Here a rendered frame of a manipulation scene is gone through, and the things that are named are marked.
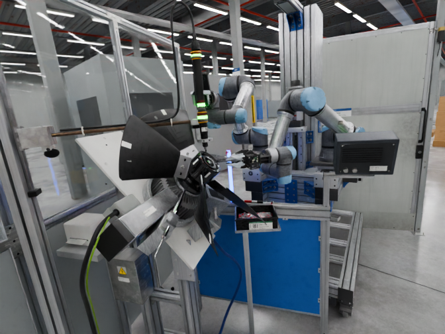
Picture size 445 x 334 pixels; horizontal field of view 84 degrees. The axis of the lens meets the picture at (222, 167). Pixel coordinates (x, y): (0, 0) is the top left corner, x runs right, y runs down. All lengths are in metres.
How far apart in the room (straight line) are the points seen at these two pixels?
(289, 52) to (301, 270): 1.45
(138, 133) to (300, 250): 1.16
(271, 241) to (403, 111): 1.91
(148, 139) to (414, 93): 2.55
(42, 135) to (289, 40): 1.58
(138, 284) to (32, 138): 0.71
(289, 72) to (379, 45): 1.18
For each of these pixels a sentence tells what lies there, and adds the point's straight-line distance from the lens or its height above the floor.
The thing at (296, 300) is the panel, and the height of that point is 0.21.
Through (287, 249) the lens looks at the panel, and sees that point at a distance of 1.62.
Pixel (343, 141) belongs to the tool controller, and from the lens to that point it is 1.33.
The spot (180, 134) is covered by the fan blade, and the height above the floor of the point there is 1.33.
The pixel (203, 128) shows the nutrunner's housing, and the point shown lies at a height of 1.35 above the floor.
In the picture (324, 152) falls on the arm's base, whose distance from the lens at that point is 1.72.
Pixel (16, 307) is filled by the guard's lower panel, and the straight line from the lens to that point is 1.44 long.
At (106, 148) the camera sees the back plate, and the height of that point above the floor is 1.31.
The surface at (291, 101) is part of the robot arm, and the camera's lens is 1.38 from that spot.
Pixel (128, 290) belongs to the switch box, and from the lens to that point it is 1.28.
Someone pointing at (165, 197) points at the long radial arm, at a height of 1.12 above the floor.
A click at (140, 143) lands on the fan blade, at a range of 0.87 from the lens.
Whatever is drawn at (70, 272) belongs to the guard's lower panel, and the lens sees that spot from 1.55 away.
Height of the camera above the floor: 1.43
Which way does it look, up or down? 14 degrees down
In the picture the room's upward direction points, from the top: 5 degrees counter-clockwise
